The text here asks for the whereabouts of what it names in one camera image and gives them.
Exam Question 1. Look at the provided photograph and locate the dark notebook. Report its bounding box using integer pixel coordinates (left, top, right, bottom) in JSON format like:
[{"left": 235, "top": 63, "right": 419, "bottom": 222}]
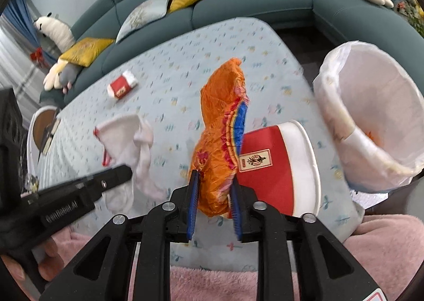
[{"left": 40, "top": 117, "right": 62, "bottom": 154}]

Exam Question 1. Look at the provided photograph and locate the grey-blue embroidered cushion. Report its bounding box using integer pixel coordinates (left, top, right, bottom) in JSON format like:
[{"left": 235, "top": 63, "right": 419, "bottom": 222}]
[{"left": 115, "top": 0, "right": 172, "bottom": 44}]

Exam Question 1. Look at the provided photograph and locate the orange plastic bag blue print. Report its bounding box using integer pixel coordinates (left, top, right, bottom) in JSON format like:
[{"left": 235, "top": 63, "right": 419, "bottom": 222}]
[{"left": 189, "top": 57, "right": 249, "bottom": 219}]

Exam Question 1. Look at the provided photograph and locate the round wooden side table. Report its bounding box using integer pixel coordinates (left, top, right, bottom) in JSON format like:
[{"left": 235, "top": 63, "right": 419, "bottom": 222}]
[{"left": 26, "top": 105, "right": 62, "bottom": 172}]

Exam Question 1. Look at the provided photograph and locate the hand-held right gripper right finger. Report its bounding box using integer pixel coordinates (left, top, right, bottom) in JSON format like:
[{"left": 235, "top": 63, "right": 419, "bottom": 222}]
[{"left": 228, "top": 182, "right": 386, "bottom": 301}]

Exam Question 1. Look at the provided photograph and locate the red curtain tie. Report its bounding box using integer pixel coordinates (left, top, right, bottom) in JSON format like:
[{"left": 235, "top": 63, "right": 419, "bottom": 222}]
[{"left": 29, "top": 47, "right": 47, "bottom": 65}]

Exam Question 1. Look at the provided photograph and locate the white sheer curtain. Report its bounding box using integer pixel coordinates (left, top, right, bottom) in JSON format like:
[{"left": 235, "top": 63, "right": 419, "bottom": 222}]
[{"left": 0, "top": 16, "right": 43, "bottom": 96}]

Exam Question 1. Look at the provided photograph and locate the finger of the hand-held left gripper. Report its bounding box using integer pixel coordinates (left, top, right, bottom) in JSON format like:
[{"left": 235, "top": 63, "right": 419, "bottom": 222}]
[{"left": 20, "top": 165, "right": 134, "bottom": 239}]

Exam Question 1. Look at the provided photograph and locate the red white paper cup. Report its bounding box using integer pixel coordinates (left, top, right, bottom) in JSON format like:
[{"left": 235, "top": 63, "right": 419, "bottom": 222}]
[{"left": 107, "top": 70, "right": 139, "bottom": 100}]

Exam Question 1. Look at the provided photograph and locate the white plastic bag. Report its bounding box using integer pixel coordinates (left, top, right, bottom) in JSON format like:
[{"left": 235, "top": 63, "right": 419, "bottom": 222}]
[{"left": 94, "top": 114, "right": 164, "bottom": 214}]

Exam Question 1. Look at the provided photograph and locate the pink fluffy blanket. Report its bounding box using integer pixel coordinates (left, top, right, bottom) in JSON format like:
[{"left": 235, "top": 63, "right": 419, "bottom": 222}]
[{"left": 0, "top": 211, "right": 424, "bottom": 301}]

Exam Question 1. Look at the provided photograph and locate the person's left hand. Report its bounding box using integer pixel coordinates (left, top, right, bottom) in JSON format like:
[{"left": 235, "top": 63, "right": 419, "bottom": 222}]
[{"left": 0, "top": 240, "right": 64, "bottom": 288}]

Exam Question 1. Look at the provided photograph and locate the blue curtain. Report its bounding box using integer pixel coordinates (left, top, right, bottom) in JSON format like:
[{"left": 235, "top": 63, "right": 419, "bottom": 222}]
[{"left": 0, "top": 0, "right": 60, "bottom": 66}]

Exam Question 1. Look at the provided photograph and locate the white plush animal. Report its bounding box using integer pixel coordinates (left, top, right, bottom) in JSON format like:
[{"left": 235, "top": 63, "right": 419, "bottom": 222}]
[{"left": 32, "top": 12, "right": 76, "bottom": 51}]

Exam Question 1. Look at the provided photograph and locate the teal sofa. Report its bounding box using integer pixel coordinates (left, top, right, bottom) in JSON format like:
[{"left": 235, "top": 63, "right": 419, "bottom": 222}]
[{"left": 40, "top": 0, "right": 424, "bottom": 106}]

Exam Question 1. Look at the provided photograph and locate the bin with white liner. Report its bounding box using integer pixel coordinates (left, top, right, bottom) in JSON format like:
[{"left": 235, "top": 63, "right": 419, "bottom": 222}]
[{"left": 312, "top": 41, "right": 424, "bottom": 194}]

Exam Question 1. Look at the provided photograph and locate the red white cup with label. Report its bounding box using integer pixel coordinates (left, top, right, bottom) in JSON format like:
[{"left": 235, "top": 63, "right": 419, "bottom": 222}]
[{"left": 237, "top": 120, "right": 322, "bottom": 217}]

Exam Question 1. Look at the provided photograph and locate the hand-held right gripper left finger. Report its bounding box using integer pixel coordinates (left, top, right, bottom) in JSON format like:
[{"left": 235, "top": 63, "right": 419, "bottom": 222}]
[{"left": 39, "top": 169, "right": 203, "bottom": 301}]

